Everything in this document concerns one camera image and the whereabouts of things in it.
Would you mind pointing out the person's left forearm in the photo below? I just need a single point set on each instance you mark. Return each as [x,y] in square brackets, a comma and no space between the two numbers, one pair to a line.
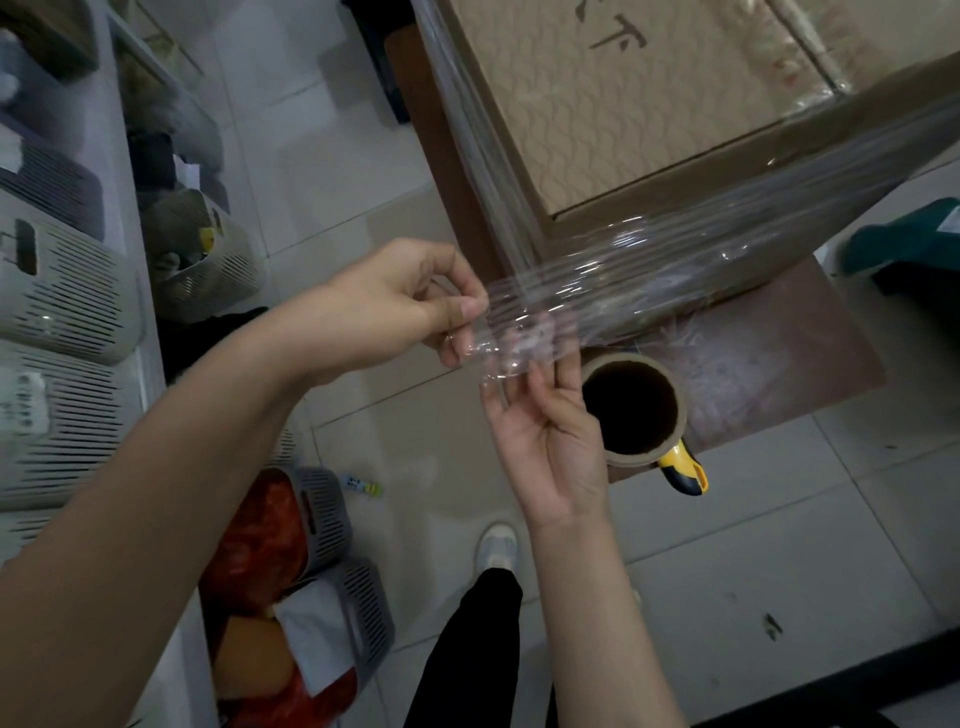
[150,487]

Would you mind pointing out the yellow utility knife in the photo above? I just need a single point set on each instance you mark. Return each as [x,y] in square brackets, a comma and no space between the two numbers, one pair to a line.
[684,476]

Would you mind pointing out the dark grey rack basket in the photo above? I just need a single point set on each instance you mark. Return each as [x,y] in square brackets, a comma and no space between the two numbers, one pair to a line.
[60,187]

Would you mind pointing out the small paper label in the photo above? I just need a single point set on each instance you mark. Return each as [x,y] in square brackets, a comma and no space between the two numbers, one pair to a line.
[361,485]

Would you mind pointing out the brown wooden board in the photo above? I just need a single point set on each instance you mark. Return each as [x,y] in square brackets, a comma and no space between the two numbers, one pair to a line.
[787,352]

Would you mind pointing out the white storage rack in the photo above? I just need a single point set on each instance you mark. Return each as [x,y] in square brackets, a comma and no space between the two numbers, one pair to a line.
[135,352]

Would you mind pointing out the dark low cabinet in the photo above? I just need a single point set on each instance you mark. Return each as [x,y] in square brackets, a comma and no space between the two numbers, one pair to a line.
[375,52]

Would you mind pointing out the grey plastic basket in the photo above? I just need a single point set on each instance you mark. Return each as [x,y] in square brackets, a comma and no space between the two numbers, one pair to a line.
[367,615]
[326,510]

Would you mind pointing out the stretch film roll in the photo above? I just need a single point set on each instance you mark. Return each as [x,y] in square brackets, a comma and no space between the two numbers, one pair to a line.
[667,450]

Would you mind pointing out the loose white slatted basket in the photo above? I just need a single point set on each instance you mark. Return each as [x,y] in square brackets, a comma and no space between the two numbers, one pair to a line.
[285,448]
[217,277]

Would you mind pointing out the red cloth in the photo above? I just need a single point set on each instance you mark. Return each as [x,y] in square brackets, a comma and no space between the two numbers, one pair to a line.
[255,540]

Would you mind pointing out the small dark scrap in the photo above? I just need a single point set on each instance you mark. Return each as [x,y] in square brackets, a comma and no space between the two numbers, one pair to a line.
[772,626]

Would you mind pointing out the white rack basket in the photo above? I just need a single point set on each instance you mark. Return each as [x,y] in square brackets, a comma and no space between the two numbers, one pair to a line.
[82,427]
[82,300]
[22,529]

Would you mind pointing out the person's right forearm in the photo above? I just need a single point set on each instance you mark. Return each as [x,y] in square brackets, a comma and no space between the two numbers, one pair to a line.
[600,630]

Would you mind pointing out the person's right hand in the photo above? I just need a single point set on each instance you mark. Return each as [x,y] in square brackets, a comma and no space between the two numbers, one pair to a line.
[551,450]

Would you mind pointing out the person's black trousers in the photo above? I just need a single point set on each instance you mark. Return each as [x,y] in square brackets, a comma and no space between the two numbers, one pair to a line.
[472,652]

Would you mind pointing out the person's left white shoe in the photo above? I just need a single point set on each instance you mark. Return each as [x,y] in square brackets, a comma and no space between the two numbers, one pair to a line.
[496,547]

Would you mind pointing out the person's left hand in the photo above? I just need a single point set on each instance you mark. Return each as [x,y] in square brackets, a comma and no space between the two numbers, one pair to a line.
[390,307]

